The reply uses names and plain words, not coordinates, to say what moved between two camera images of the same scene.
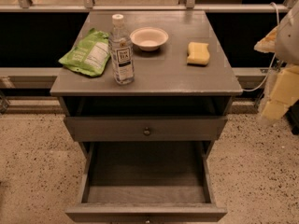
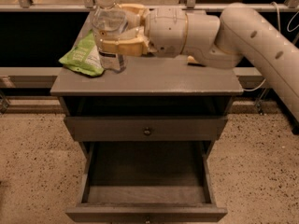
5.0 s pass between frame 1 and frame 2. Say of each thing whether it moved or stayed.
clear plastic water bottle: moved
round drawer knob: stayed
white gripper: moved
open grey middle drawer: stayed
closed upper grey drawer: stayed
